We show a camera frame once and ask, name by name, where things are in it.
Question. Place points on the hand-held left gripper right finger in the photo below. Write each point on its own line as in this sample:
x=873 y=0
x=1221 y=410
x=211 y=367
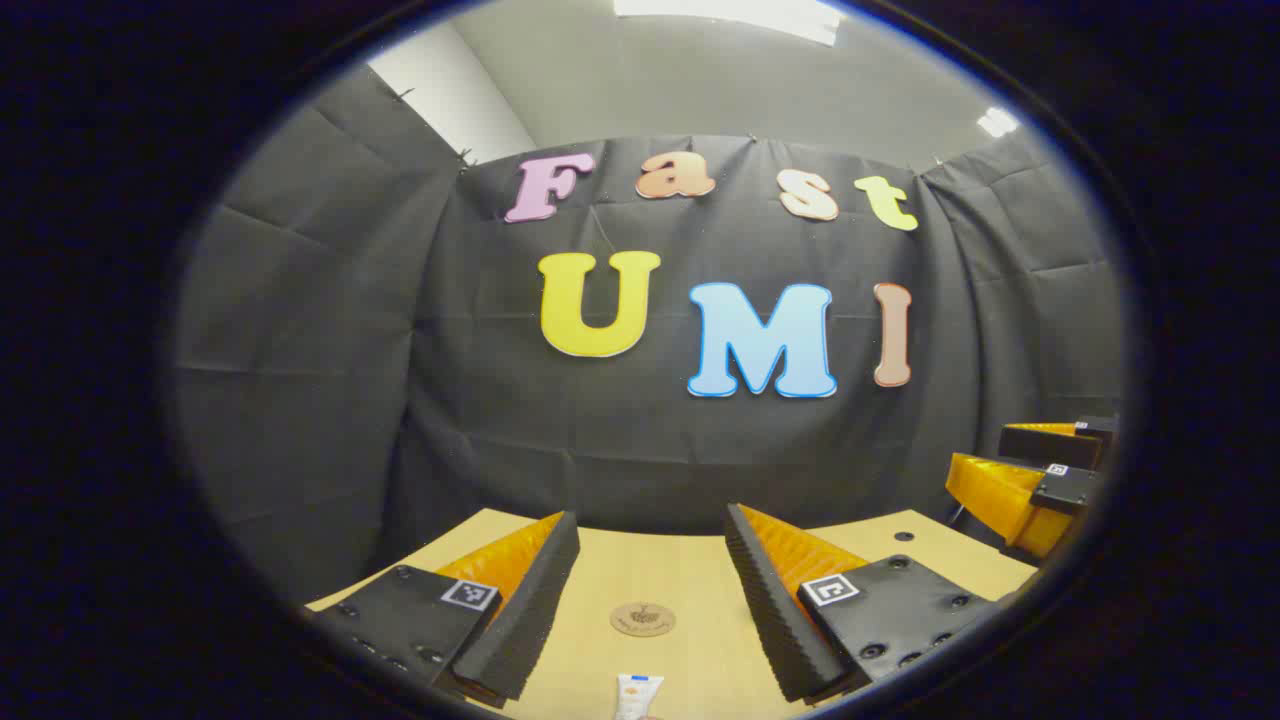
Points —
x=765 y=610

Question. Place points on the small ceiling light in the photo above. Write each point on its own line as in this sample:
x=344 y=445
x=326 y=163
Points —
x=998 y=122

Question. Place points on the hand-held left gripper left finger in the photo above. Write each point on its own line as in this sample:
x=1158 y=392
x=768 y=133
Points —
x=530 y=610

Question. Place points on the white toothpaste tube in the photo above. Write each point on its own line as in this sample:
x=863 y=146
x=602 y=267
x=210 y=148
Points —
x=638 y=697

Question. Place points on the light wooden desktop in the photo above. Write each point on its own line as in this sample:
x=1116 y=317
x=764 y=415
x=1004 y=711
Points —
x=680 y=570

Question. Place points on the round wooden coaster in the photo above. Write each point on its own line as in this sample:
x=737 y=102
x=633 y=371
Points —
x=643 y=619

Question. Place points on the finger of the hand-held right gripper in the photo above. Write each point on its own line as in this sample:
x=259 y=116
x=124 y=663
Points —
x=1050 y=445
x=1000 y=495

